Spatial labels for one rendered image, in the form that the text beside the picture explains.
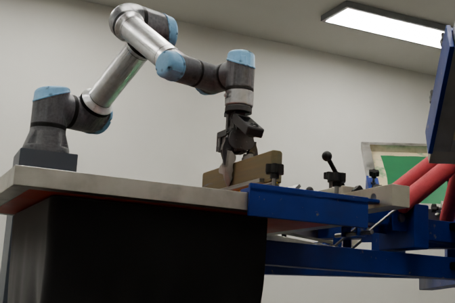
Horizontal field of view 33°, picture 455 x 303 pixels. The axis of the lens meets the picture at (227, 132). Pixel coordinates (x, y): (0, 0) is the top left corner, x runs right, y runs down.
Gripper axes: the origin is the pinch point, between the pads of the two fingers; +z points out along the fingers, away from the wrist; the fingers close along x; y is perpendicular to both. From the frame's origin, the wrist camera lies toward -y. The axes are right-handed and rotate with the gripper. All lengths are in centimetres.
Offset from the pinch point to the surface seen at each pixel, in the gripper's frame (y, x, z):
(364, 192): -23.9, -22.0, 2.6
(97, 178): -30, 44, 8
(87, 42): 381, -45, -158
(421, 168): 4, -61, -12
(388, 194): -33.1, -22.0, 4.0
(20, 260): 5, 51, 23
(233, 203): -29.5, 14.6, 9.6
